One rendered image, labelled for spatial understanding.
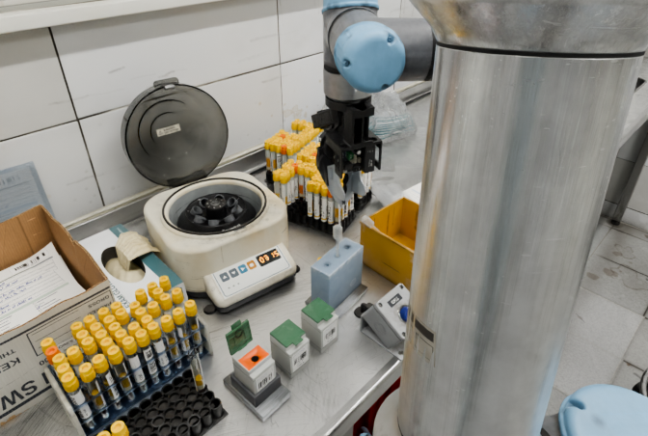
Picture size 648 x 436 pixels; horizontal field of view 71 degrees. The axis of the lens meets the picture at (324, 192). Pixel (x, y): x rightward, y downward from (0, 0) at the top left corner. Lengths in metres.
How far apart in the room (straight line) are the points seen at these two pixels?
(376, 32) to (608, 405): 0.40
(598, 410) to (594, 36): 0.30
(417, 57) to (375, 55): 0.06
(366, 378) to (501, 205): 0.58
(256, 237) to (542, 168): 0.70
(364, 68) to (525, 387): 0.37
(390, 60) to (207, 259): 0.48
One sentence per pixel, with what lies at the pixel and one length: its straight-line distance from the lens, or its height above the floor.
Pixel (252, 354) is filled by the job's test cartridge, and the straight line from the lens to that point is 0.69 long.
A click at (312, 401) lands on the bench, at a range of 0.73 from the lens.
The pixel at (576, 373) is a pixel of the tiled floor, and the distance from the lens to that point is 2.07.
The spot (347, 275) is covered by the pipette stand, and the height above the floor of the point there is 0.94.
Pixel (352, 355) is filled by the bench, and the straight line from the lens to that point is 0.78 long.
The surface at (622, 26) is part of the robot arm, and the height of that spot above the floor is 1.45.
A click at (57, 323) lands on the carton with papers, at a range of 0.76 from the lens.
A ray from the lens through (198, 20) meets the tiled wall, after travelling 1.09.
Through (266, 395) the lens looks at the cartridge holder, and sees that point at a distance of 0.72.
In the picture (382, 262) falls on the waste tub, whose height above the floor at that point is 0.91.
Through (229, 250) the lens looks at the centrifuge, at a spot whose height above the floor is 0.97.
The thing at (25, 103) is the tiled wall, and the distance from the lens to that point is 0.99.
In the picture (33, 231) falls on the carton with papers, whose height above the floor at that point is 0.98.
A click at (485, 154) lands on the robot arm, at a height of 1.40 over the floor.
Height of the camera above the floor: 1.49
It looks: 32 degrees down
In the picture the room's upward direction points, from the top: straight up
